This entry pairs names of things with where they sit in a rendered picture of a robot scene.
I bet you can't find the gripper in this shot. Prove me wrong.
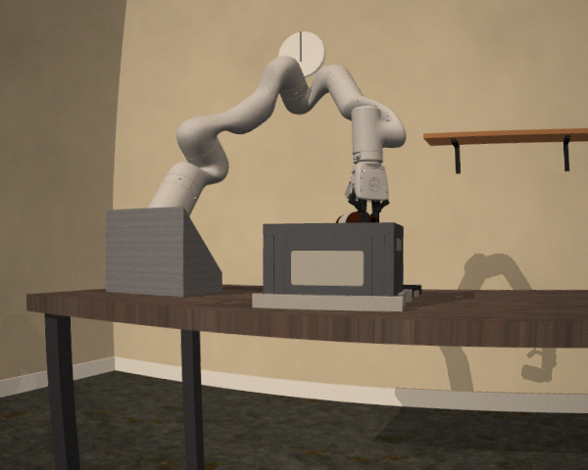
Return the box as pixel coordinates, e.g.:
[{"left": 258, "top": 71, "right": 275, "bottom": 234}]
[{"left": 348, "top": 162, "right": 389, "bottom": 222}]

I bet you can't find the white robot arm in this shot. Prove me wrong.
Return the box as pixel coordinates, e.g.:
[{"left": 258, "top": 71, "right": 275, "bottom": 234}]
[{"left": 148, "top": 56, "right": 407, "bottom": 216}]

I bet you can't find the dark grey crate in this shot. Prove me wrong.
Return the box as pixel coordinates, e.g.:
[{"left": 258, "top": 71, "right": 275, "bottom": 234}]
[{"left": 263, "top": 222, "right": 404, "bottom": 297}]

